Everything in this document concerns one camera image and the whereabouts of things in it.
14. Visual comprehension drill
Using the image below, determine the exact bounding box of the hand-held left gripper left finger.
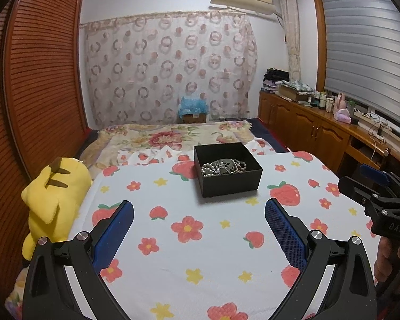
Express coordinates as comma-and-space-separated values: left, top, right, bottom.
22, 200, 134, 320

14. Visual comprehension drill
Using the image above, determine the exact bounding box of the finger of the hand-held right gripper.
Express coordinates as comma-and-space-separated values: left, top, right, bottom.
360, 164, 400, 201
338, 177, 400, 214

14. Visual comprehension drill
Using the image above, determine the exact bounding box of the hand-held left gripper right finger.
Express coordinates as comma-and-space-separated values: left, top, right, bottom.
265, 198, 378, 320

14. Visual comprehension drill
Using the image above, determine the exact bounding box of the black jewelry box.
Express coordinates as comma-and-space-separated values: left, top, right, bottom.
193, 142, 263, 198

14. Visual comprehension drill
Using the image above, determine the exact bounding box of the pale green jade bangle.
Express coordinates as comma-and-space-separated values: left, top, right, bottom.
214, 158, 239, 174

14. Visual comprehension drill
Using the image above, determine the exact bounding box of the pearl necklace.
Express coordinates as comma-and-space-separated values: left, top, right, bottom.
202, 159, 247, 177

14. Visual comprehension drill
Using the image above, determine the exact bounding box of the person's right hand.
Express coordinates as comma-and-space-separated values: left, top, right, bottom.
374, 236, 393, 283

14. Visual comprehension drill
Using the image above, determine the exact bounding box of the white power strip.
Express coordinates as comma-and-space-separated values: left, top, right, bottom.
353, 111, 400, 138

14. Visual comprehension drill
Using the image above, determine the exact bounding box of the yellow plush toy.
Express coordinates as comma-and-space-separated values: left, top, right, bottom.
22, 156, 94, 261

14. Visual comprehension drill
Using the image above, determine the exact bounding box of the wooden cabinet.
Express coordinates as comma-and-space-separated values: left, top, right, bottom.
258, 90, 392, 177

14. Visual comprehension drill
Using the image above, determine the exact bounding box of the strawberry print white blanket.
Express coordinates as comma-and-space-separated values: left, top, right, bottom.
65, 150, 384, 320

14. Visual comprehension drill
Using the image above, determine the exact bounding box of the dark blue bedsheet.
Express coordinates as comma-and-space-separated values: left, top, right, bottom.
247, 117, 290, 154

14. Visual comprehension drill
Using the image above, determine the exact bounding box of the flat cardboard box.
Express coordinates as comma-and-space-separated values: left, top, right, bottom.
278, 85, 309, 103

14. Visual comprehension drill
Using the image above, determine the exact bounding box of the patterned folded cloth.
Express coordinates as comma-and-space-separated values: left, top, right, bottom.
282, 79, 316, 94

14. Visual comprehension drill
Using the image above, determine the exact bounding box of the grey window blind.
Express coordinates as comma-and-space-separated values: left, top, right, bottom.
320, 0, 400, 121

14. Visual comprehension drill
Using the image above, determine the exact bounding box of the stack of folded clothes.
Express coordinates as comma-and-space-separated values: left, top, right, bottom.
263, 68, 289, 94

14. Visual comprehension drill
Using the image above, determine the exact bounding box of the small cardboard box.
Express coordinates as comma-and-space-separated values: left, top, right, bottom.
182, 113, 207, 124

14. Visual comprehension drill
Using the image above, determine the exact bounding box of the blue bag on wooden box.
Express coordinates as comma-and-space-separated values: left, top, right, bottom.
179, 95, 209, 115

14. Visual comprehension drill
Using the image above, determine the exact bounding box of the circle pattern sheer curtain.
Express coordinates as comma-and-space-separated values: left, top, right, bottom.
83, 10, 259, 129

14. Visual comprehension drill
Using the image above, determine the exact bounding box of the tied window curtain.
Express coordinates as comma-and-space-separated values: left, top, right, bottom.
278, 0, 302, 84

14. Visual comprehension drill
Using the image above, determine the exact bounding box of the wooden louvered wardrobe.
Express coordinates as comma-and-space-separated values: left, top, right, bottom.
0, 0, 89, 267

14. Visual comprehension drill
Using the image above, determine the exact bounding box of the thin cable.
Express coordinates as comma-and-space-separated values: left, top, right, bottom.
367, 122, 388, 165

